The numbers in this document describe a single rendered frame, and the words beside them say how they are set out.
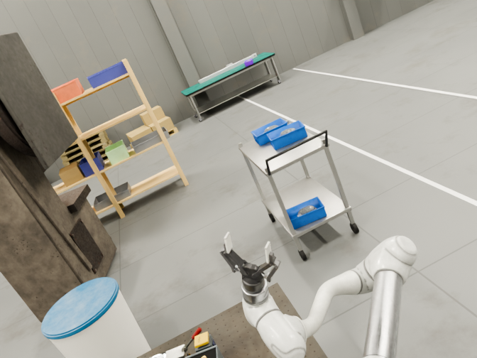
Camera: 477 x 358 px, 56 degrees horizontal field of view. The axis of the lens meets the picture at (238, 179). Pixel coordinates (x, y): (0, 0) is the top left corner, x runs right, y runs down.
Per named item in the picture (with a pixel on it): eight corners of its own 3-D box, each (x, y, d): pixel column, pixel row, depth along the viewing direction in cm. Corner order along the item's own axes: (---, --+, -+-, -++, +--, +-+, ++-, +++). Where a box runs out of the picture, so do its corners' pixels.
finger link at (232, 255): (253, 266, 148) (250, 267, 149) (229, 244, 145) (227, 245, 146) (248, 275, 145) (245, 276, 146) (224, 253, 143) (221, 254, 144)
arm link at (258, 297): (272, 287, 155) (271, 276, 151) (262, 308, 149) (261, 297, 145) (248, 280, 159) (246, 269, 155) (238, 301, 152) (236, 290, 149)
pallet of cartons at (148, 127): (174, 126, 1087) (162, 102, 1064) (179, 133, 1007) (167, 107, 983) (131, 147, 1075) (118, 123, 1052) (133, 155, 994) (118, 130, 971)
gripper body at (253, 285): (246, 272, 154) (243, 254, 149) (270, 278, 151) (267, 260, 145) (238, 289, 149) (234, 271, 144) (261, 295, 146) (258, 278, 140)
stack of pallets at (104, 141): (118, 153, 1072) (103, 124, 1043) (118, 161, 1003) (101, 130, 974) (77, 173, 1060) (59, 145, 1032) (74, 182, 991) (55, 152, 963)
